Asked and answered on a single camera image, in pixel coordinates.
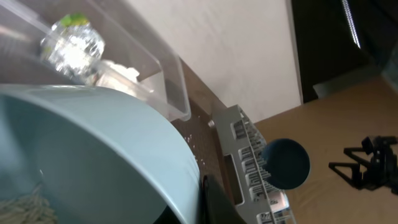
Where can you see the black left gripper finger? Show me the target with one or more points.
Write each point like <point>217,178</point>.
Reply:
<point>217,208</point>

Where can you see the dark blue plate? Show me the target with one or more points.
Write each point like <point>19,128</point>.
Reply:
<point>287,162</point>

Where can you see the light blue rice bowl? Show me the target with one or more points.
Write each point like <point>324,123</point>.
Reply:
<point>97,155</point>

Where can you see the white napkin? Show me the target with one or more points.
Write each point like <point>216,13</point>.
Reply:
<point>124,79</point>

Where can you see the yellow green snack wrapper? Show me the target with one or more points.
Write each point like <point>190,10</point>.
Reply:
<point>72,47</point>

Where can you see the grey dishwasher rack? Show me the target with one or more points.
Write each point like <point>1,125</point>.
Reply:
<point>242,145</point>

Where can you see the brown serving tray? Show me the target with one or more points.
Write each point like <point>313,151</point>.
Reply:
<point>205,146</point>

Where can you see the black stand on floor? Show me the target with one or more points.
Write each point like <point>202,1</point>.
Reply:
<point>374,166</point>

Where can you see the pile of white rice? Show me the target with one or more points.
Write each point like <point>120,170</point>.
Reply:
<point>31,208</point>

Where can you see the clear plastic bin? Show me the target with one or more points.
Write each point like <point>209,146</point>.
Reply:
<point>129,41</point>

